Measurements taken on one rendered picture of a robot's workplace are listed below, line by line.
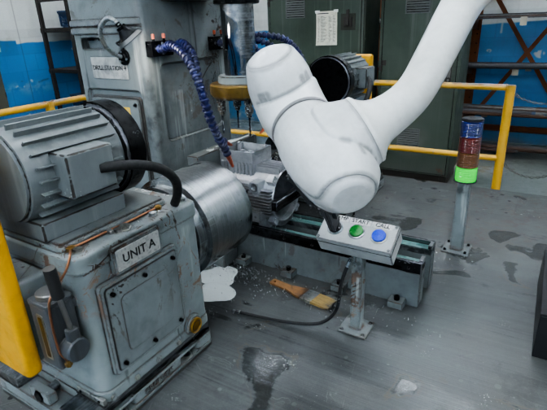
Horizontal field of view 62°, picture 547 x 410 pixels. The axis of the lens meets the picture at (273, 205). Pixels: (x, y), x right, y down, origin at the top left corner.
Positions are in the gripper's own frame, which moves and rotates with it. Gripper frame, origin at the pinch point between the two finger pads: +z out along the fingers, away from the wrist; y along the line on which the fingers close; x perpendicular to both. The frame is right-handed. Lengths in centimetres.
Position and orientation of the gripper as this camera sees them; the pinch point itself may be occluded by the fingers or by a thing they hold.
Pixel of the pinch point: (330, 215)
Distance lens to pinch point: 98.5
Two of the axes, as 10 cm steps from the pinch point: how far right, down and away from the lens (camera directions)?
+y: -8.5, -1.7, 5.0
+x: -4.2, 7.9, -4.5
